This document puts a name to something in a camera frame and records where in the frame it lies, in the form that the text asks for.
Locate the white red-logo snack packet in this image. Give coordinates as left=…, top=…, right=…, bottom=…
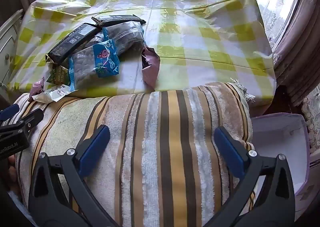
left=31, top=84, right=72, bottom=104

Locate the green lemon snack packet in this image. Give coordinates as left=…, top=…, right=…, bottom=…
left=46, top=64, right=70, bottom=85

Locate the black chocolate bar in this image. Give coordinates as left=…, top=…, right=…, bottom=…
left=47, top=23, right=102, bottom=65

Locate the blue clear seed bag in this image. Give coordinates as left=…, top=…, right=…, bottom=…
left=68, top=39, right=120, bottom=91

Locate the person left hand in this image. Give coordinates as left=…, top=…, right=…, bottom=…
left=8, top=155, right=20, bottom=196

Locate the purple white cardboard box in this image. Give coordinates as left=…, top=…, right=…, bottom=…
left=251, top=113, right=310, bottom=219

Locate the gold wrapped snack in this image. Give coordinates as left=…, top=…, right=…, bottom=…
left=45, top=55, right=58, bottom=70

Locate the white cabinet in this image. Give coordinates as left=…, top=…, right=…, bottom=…
left=0, top=9, right=23, bottom=102

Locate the striped towel cushion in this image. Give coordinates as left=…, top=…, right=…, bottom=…
left=8, top=82, right=253, bottom=226

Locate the pink curtain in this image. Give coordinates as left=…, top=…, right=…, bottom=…
left=273, top=0, right=319, bottom=106

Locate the yellow checkered tablecloth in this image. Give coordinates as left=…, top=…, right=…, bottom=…
left=8, top=0, right=276, bottom=107

